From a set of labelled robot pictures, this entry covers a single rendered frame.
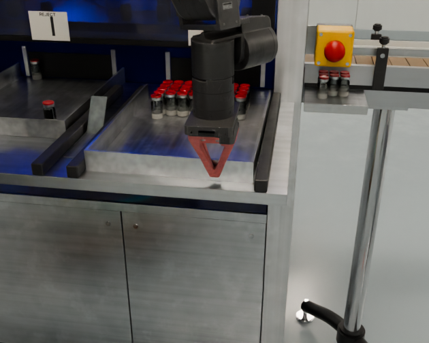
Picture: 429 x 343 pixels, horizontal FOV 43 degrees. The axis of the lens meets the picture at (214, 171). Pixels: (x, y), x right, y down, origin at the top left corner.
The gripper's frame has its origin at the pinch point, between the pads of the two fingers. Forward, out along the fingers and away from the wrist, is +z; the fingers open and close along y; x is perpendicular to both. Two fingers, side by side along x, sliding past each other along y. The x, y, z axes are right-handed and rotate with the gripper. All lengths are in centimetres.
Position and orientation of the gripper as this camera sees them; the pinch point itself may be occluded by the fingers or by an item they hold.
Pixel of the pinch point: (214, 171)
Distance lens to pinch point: 79.3
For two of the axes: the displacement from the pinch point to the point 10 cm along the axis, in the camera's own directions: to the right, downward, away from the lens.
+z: 0.1, 8.9, 4.5
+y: 1.4, -4.5, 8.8
